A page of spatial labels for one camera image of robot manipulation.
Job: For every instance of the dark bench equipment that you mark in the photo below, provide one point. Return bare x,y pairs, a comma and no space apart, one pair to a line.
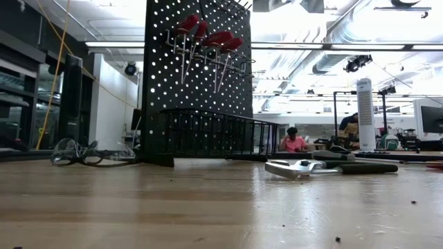
408,136

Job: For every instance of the person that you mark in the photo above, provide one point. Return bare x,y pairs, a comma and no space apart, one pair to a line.
294,143
347,126

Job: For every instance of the black ceiling track camera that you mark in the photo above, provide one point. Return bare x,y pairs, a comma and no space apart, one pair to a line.
356,63

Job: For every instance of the tall black panel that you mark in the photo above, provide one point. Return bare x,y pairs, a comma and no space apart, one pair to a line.
71,103

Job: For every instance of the clear safety glasses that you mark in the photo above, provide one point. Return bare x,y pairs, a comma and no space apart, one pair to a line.
104,152

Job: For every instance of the round black ceiling spotlight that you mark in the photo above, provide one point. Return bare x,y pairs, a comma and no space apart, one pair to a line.
131,69

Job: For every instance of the green white round object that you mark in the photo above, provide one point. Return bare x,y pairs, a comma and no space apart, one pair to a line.
389,142

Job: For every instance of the black camera pole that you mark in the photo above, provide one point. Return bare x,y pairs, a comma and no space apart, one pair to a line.
384,114

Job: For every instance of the silver hook rail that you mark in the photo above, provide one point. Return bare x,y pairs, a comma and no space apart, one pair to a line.
239,4

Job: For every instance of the black metal pegboard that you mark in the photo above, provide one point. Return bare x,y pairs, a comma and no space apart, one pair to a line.
145,69

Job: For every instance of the white perforated tower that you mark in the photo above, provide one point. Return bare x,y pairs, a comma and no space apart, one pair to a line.
366,114

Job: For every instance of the black computer monitor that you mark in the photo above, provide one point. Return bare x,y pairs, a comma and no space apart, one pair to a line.
136,119
432,119

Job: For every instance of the black pipe stand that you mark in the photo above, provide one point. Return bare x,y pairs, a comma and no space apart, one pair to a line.
335,114

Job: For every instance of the dark glass shelving unit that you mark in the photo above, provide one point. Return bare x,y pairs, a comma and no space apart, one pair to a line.
17,103

